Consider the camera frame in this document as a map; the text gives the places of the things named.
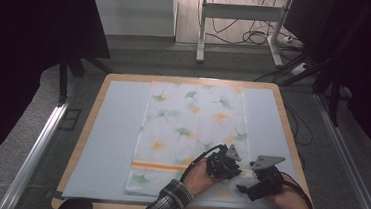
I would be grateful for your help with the black floor grate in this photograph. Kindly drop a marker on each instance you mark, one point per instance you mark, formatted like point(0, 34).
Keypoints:
point(69, 118)

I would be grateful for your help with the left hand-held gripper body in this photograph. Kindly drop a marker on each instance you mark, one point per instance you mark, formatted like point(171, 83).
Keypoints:
point(222, 164)

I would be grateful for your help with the black rounded pad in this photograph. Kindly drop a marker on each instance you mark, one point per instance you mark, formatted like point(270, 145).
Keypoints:
point(75, 207)

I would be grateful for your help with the black curtain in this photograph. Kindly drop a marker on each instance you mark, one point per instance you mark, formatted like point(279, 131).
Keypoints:
point(370, 65)
point(20, 54)

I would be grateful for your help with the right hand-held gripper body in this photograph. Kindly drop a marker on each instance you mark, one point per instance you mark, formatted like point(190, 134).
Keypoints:
point(266, 182)

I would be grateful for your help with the white panel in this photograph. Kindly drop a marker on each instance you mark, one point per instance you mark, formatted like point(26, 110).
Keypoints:
point(132, 11)

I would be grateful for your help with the white desk frame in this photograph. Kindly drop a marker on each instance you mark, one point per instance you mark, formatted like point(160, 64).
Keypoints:
point(241, 12)

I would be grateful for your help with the person's left hand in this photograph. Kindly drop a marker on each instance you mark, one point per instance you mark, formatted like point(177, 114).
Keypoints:
point(199, 179)

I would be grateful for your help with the black stand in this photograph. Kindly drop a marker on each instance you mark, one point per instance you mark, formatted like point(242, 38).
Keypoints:
point(333, 92)
point(72, 69)

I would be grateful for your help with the silver metal rail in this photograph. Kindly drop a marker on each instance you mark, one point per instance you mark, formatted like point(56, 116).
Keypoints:
point(36, 153)
point(350, 157)

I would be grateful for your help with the white leaf-print cloth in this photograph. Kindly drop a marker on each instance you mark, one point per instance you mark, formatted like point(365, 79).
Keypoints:
point(178, 130)

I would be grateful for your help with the wooden table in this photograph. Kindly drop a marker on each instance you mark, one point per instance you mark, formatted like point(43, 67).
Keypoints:
point(84, 133)

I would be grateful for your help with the pale blue mat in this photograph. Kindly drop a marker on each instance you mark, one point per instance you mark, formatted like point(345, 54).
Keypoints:
point(110, 138)

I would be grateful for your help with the white power strip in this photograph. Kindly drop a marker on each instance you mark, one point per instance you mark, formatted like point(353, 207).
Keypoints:
point(298, 68)

